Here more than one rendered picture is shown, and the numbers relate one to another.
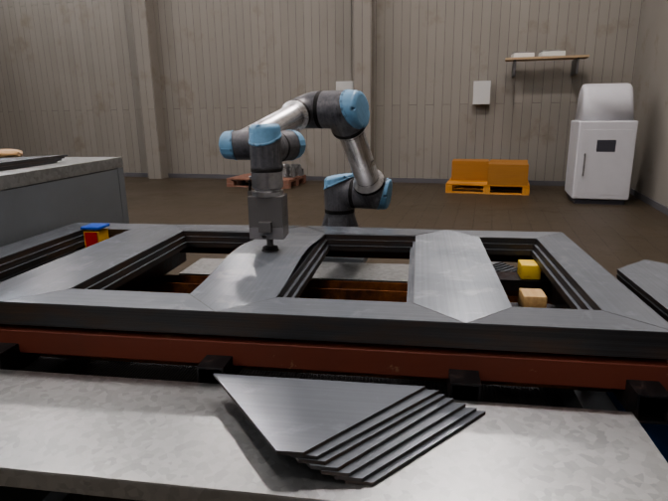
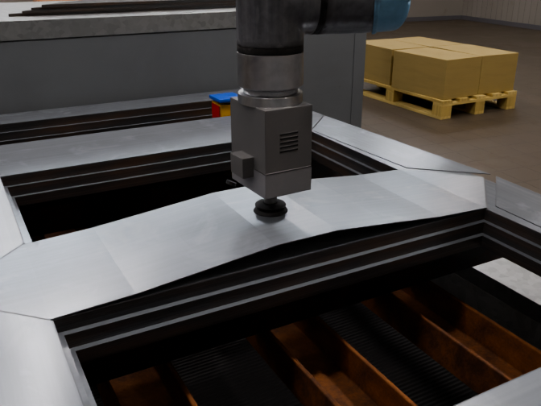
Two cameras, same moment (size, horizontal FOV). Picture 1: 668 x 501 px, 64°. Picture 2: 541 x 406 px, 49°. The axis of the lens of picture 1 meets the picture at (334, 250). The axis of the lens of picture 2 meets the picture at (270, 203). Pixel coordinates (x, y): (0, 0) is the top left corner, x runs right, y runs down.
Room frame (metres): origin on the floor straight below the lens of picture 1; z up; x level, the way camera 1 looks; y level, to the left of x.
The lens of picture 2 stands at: (0.86, -0.39, 1.17)
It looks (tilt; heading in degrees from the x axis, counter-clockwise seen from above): 22 degrees down; 52
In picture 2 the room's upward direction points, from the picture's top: straight up
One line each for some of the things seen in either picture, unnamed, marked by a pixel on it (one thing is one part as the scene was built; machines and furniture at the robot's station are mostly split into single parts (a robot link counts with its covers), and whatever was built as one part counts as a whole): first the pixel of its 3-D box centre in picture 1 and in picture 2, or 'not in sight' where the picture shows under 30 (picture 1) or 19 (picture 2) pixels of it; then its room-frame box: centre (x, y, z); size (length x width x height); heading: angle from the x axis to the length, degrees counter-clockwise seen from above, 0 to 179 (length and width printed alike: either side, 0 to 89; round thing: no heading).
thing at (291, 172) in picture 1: (266, 175); not in sight; (9.24, 1.15, 0.17); 1.19 x 0.83 x 0.34; 74
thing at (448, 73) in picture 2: not in sight; (427, 72); (5.21, 2.99, 0.23); 1.37 x 0.94 x 0.45; 75
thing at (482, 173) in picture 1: (488, 176); not in sight; (8.23, -2.40, 0.22); 1.22 x 0.87 x 0.44; 74
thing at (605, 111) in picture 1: (600, 143); not in sight; (7.16, -3.55, 0.76); 0.77 x 0.68 x 1.52; 164
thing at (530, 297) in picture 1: (532, 300); not in sight; (1.13, -0.45, 0.79); 0.06 x 0.05 x 0.04; 171
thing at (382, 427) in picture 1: (336, 424); not in sight; (0.69, 0.00, 0.77); 0.45 x 0.20 x 0.04; 81
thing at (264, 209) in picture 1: (266, 214); (261, 138); (1.27, 0.16, 0.98); 0.10 x 0.09 x 0.16; 173
